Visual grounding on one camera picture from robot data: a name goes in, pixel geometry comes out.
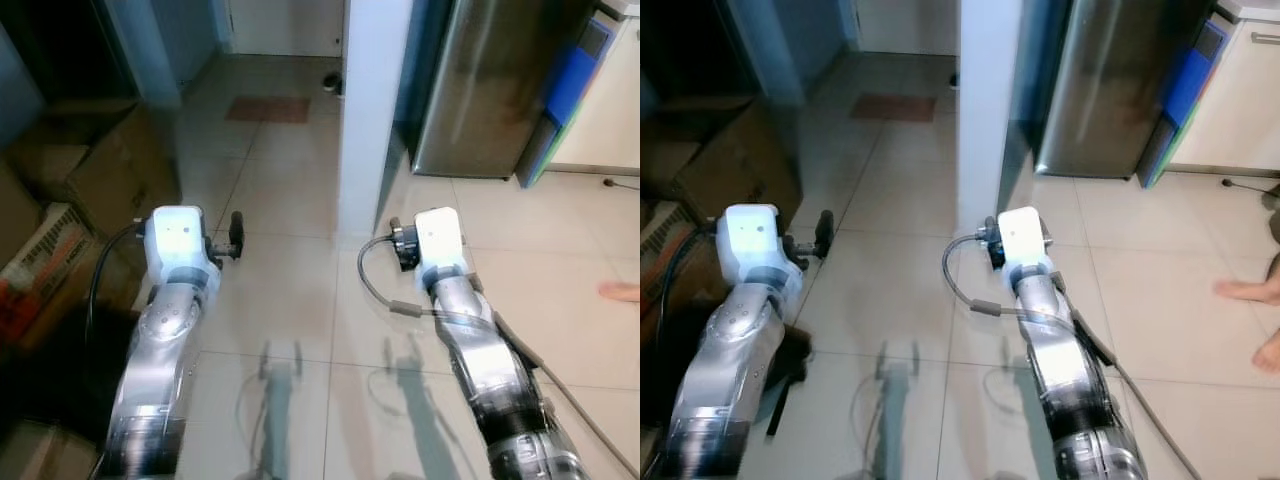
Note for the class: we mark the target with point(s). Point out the bare person's foot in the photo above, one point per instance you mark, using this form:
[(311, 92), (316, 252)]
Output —
[(622, 291), (1248, 291), (1270, 352)]

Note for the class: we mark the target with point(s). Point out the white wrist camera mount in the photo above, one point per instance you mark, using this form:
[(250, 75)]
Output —
[(180, 245), (755, 245), (440, 240), (1022, 240)]

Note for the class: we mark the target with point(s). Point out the brown cardboard box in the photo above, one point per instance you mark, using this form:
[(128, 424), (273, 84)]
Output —
[(730, 160), (110, 165)]

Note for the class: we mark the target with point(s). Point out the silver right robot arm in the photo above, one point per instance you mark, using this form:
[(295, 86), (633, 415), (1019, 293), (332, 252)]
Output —
[(490, 370), (1075, 370)]

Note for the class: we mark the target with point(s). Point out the small black floor object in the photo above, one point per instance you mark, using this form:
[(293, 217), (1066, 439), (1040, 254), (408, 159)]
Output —
[(608, 183), (1228, 183)]

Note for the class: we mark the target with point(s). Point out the cream kitchen cabinet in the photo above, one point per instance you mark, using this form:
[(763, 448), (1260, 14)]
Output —
[(1240, 100), (605, 110)]

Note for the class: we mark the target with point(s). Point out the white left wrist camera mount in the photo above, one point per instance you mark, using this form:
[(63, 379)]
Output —
[(755, 245), (180, 245)]

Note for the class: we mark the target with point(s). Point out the stainless steel refrigerator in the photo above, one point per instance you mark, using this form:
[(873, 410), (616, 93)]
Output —
[(490, 80), (1110, 80)]

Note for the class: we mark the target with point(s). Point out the red printed carton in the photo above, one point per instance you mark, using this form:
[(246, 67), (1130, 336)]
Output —
[(662, 245), (45, 260)]

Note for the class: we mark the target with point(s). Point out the blue flat board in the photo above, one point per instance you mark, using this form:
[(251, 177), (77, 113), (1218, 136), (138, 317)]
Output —
[(570, 85), (1185, 85)]

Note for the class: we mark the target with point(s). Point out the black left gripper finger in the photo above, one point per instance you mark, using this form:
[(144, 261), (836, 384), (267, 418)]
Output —
[(825, 234), (236, 235)]

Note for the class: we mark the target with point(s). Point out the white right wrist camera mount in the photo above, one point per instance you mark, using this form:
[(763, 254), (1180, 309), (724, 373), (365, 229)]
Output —
[(1022, 240), (440, 240)]

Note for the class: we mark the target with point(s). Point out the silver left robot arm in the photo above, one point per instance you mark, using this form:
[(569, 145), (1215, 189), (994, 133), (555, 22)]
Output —
[(725, 370), (150, 370)]

